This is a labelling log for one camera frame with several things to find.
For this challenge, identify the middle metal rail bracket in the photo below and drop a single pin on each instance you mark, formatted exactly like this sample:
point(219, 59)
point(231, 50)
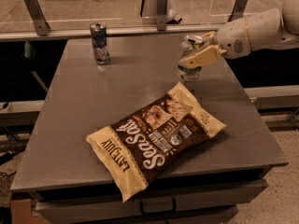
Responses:
point(161, 15)

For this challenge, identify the grey drawer with handle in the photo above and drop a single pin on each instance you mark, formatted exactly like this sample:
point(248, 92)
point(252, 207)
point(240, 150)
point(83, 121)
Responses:
point(214, 204)

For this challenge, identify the blue soda can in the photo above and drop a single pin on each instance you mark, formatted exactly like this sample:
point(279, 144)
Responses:
point(99, 42)

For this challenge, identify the horizontal metal rail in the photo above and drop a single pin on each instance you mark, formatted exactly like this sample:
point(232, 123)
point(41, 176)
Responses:
point(111, 32)

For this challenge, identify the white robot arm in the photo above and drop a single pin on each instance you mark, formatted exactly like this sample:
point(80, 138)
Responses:
point(275, 29)

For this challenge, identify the metal rail bracket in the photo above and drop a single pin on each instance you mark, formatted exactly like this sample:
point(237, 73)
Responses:
point(37, 16)
point(238, 10)
point(161, 15)

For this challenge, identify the brown sea salt chip bag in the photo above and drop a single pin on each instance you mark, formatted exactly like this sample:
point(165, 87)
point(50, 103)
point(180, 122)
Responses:
point(138, 148)

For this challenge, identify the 7up soda can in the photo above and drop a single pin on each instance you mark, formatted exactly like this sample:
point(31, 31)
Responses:
point(188, 47)

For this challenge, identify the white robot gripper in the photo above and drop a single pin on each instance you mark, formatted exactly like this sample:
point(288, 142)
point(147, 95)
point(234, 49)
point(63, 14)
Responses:
point(233, 38)

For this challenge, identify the right metal rail bracket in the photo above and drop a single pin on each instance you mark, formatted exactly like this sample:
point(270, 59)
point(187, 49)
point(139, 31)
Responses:
point(238, 10)

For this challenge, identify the left metal rail bracket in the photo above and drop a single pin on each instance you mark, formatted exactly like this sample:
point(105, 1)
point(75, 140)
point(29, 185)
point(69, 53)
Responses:
point(37, 16)

